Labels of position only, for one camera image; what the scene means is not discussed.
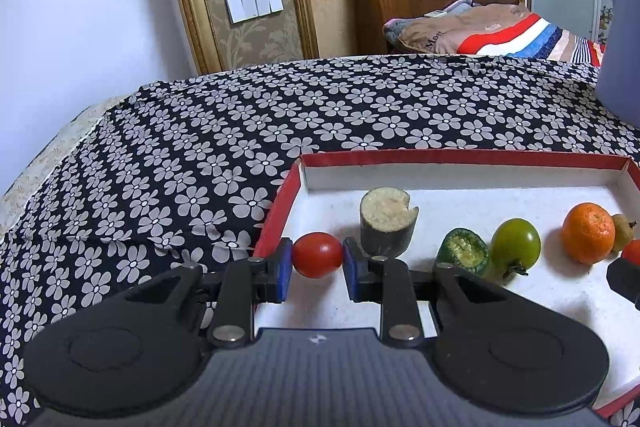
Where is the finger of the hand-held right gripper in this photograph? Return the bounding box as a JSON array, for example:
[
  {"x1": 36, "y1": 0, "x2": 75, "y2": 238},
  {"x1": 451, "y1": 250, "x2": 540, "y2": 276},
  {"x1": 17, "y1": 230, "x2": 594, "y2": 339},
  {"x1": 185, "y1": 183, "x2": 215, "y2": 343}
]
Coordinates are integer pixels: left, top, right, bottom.
[{"x1": 605, "y1": 257, "x2": 640, "y2": 304}]

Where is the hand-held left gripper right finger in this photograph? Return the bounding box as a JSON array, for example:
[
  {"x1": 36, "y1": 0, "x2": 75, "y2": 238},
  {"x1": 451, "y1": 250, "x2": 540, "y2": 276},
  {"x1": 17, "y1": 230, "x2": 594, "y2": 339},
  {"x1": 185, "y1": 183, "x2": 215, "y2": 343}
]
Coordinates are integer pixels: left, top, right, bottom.
[{"x1": 342, "y1": 239, "x2": 507, "y2": 349}]

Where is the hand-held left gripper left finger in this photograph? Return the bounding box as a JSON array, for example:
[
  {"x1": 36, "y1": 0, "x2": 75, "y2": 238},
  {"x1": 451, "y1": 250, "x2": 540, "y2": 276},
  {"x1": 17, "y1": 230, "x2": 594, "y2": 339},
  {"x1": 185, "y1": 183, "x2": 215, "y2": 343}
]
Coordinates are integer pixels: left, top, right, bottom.
[{"x1": 127, "y1": 237, "x2": 294, "y2": 349}]

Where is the small yellow-brown fruit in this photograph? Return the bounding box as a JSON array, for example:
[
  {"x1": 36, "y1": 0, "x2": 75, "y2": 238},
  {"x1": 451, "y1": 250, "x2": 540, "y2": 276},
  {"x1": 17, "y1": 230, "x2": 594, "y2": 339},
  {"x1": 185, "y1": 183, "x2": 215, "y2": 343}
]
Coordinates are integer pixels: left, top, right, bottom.
[{"x1": 611, "y1": 214, "x2": 639, "y2": 253}]

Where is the orange tangerine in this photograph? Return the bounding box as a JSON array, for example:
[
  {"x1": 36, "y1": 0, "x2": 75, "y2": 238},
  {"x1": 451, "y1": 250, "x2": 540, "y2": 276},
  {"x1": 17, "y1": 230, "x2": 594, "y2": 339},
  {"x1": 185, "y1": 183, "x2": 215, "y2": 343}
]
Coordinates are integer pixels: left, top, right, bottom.
[{"x1": 560, "y1": 202, "x2": 616, "y2": 265}]

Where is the dark sugarcane piece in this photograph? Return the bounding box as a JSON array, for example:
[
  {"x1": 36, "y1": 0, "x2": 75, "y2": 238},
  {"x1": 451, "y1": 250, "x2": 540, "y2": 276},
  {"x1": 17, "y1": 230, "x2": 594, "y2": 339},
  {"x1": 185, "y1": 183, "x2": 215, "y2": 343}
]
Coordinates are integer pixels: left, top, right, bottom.
[{"x1": 358, "y1": 188, "x2": 417, "y2": 259}]

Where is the green cucumber piece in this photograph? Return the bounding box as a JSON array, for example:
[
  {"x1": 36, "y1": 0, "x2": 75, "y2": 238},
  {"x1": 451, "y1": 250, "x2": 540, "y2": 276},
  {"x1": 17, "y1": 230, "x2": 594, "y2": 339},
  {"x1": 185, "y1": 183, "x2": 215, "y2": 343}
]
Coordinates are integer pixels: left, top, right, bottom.
[{"x1": 436, "y1": 228, "x2": 490, "y2": 278}]

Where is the green tomato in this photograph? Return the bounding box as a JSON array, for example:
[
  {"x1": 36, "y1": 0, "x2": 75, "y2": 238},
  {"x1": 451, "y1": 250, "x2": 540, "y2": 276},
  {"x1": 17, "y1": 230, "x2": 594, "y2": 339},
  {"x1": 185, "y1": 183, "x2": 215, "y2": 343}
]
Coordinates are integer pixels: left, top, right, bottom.
[{"x1": 489, "y1": 217, "x2": 542, "y2": 281}]

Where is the red cardboard box tray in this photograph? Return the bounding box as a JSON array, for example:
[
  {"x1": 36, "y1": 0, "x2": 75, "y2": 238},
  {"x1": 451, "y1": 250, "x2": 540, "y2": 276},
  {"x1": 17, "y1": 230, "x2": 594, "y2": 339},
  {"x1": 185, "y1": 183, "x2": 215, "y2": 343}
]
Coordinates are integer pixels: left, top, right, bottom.
[{"x1": 251, "y1": 149, "x2": 640, "y2": 421}]

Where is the black floral tablecloth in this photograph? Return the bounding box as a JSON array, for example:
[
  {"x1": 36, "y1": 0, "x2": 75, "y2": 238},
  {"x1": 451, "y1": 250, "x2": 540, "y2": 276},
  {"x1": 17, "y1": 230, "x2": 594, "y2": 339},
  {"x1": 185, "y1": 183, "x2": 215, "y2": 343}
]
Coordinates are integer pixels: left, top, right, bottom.
[{"x1": 0, "y1": 54, "x2": 640, "y2": 427}]

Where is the blue electric kettle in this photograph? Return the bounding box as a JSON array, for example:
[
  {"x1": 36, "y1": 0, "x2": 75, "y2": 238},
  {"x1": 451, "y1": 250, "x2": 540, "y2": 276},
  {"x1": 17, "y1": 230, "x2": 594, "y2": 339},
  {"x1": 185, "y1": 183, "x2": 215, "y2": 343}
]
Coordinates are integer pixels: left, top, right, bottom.
[{"x1": 593, "y1": 0, "x2": 640, "y2": 130}]

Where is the striped blanket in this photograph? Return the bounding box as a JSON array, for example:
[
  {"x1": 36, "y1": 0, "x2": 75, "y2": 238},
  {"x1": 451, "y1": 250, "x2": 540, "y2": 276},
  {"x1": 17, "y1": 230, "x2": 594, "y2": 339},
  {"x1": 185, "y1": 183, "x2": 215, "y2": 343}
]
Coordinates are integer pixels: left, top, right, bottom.
[{"x1": 456, "y1": 13, "x2": 609, "y2": 68}]

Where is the brown pillow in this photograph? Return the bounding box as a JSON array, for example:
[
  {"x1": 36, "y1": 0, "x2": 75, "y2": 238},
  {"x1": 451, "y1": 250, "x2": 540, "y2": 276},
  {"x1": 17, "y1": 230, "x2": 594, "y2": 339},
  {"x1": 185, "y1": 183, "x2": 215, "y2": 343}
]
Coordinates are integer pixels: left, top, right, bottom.
[{"x1": 383, "y1": 0, "x2": 532, "y2": 56}]

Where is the white wall light switch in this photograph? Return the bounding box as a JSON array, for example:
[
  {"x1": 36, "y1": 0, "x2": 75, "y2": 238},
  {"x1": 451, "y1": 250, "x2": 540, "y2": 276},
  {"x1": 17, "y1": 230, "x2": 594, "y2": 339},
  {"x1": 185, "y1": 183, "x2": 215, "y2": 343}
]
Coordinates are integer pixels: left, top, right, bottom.
[{"x1": 224, "y1": 0, "x2": 284, "y2": 24}]

